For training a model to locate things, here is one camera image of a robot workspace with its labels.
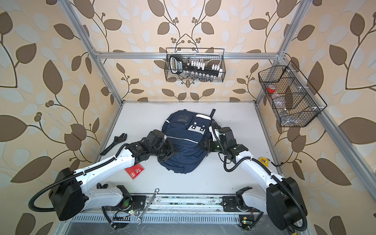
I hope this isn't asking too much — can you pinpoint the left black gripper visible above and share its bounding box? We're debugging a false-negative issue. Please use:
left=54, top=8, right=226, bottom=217
left=149, top=138, right=181, bottom=160

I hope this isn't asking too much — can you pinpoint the navy blue student backpack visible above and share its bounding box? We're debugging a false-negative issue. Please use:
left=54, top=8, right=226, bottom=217
left=158, top=109, right=215, bottom=174

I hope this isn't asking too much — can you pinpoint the red booklet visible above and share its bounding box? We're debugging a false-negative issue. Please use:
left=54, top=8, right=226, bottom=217
left=125, top=164, right=145, bottom=180

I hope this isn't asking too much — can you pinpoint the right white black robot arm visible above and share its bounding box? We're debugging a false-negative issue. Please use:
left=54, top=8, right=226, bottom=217
left=198, top=121, right=308, bottom=232

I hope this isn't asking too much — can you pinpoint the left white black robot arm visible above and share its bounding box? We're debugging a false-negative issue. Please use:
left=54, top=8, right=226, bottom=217
left=28, top=130, right=178, bottom=221

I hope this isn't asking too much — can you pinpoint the black adjustable wrench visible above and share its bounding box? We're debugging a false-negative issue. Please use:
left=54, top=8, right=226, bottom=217
left=100, top=133, right=127, bottom=156

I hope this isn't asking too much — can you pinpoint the silver combination wrench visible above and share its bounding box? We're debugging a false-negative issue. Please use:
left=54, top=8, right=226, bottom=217
left=136, top=188, right=160, bottom=225

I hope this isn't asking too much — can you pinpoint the yellow tape measure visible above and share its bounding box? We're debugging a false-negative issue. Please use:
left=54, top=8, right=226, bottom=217
left=258, top=157, right=270, bottom=167

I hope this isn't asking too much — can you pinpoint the red capped clear bottle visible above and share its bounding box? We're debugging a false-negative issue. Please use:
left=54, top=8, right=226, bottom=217
left=267, top=84, right=285, bottom=99

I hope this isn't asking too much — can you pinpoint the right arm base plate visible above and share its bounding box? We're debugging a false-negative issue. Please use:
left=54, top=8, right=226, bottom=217
left=220, top=196, right=241, bottom=212

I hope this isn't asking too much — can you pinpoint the black socket set rail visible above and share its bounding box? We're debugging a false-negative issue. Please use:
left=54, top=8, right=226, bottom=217
left=166, top=54, right=225, bottom=78

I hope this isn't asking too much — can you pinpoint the right wall wire basket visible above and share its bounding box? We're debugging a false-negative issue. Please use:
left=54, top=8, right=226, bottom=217
left=258, top=61, right=327, bottom=127

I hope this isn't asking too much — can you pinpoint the wall wire basket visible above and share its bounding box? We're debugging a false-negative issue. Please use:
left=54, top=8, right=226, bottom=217
left=164, top=47, right=226, bottom=82
left=258, top=61, right=327, bottom=127

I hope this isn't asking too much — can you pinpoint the back wall wire basket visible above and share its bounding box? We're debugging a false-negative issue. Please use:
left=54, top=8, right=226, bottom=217
left=164, top=47, right=226, bottom=82

